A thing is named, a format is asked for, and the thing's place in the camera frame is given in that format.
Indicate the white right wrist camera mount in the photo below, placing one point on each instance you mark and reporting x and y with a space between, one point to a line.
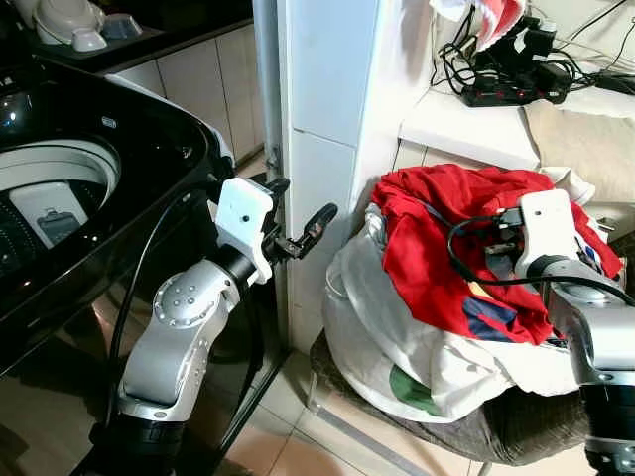
548 226

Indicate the black top-load washing machine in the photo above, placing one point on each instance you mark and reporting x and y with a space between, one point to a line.
60 258

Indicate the brown-grey cushioned stool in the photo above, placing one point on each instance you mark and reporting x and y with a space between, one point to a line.
496 431

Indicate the grey-blue bowl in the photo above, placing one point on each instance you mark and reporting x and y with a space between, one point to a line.
122 25

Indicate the silver metal door frame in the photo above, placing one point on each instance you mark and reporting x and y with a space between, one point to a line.
268 99

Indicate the black charger block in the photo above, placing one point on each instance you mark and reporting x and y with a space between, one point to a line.
539 40

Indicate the beige folded towel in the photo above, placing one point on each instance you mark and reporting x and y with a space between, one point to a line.
585 144

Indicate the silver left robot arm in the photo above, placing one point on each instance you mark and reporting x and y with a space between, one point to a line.
184 317

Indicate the red and white cloth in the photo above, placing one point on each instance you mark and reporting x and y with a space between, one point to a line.
496 18

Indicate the red garment with blue patches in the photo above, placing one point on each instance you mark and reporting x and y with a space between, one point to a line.
422 258

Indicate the black power strip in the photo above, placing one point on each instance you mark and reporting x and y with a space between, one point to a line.
511 95

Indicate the white cabinet with dark top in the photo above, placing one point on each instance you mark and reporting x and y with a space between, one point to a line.
203 84

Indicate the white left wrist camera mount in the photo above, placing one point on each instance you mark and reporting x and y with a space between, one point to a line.
241 210

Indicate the white cloth with green patch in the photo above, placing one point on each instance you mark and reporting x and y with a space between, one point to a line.
377 337

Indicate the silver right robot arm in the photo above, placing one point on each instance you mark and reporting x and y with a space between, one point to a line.
595 337

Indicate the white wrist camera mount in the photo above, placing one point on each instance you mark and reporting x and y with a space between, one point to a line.
241 210
548 226

